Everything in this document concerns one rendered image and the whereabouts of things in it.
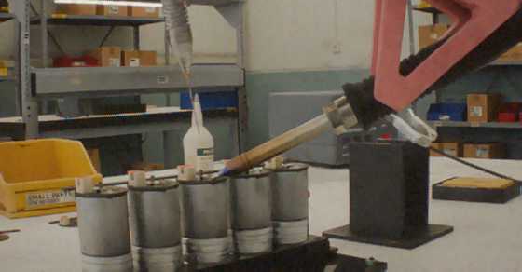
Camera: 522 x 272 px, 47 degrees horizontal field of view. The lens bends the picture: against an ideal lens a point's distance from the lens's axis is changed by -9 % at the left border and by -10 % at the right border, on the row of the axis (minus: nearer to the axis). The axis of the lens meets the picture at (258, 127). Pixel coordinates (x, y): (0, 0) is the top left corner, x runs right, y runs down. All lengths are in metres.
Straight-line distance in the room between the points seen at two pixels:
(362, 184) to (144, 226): 0.19
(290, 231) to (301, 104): 0.52
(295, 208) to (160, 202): 0.08
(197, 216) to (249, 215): 0.03
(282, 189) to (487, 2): 0.15
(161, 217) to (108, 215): 0.03
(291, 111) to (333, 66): 5.06
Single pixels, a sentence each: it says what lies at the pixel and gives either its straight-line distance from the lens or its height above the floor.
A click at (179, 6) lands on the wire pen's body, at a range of 0.28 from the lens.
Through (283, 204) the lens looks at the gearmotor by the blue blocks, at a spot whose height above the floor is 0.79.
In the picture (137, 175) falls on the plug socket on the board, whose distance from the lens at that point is 0.30.
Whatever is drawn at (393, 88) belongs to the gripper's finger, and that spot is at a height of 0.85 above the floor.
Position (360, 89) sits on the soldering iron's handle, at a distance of 0.30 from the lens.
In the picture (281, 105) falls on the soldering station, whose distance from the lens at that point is 0.90.
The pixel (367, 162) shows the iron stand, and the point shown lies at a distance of 0.44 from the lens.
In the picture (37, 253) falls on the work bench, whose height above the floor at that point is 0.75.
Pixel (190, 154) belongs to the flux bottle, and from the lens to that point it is 0.73.
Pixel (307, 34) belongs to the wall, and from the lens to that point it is 6.13.
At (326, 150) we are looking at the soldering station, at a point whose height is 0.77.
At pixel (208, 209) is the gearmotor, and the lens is 0.31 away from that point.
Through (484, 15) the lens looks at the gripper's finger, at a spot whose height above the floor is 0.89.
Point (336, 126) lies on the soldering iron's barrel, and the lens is 0.30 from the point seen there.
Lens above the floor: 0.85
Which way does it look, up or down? 3 degrees down
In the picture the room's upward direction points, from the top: 2 degrees counter-clockwise
